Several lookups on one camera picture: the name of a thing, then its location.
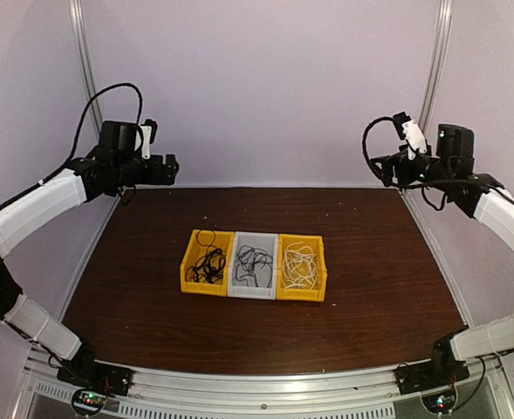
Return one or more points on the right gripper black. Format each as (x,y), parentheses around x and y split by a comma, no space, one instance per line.
(388,162)

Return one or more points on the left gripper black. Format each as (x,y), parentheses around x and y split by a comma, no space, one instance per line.
(155,177)

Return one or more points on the yellow bin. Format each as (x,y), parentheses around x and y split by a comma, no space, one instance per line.
(302,273)
(206,263)

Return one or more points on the white bin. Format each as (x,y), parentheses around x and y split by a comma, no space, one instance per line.
(254,266)

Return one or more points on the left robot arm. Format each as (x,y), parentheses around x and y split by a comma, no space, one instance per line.
(122,160)

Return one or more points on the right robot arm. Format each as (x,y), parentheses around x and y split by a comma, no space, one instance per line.
(449,167)

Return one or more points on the right circuit board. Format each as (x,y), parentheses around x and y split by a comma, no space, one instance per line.
(439,403)

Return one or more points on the circuit board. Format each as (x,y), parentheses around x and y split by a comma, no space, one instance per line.
(439,403)
(87,402)

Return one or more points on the left circuit board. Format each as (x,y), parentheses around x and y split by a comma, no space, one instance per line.
(87,402)

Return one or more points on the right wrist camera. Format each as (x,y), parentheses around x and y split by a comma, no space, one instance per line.
(409,131)

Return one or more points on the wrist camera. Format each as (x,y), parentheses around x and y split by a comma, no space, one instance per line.
(409,131)
(148,133)

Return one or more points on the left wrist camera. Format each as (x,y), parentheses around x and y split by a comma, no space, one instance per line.
(148,133)

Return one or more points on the right frame post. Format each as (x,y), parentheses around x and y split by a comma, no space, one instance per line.
(443,25)

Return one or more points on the frame post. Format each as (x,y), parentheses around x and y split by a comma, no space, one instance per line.
(443,25)
(85,63)

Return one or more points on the left frame post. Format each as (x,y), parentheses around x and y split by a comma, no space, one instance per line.
(85,63)

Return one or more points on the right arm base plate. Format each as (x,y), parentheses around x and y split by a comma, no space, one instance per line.
(423,376)

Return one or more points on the aluminium front rail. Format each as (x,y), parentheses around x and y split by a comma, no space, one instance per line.
(366,393)

